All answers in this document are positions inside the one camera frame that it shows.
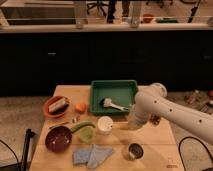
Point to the sandwich toy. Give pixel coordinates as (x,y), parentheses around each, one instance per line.
(57,105)

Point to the orange plastic bowl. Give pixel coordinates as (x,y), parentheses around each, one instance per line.
(57,113)

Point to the black office chair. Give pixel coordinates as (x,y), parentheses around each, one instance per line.
(100,5)

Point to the green plastic tray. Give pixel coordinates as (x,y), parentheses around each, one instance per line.
(122,93)

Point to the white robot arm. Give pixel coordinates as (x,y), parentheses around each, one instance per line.
(152,100)

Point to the small brown scraps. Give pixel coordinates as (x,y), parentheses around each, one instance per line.
(74,119)

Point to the green cucumber toy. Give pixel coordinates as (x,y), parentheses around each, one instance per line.
(81,125)

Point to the light green cup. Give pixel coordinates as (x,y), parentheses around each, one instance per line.
(86,135)

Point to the yellow banana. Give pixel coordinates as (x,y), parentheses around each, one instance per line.
(120,126)

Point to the white paper cup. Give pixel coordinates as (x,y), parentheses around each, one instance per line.
(105,125)

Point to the dark red bowl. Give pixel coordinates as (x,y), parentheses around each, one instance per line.
(58,139)

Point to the metal cup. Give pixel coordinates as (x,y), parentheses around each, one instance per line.
(135,151)

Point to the small orange fruit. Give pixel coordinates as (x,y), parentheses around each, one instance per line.
(80,107)

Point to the blue cloth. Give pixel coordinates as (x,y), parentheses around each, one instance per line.
(92,156)

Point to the white dish brush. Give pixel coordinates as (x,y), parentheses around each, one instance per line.
(107,102)

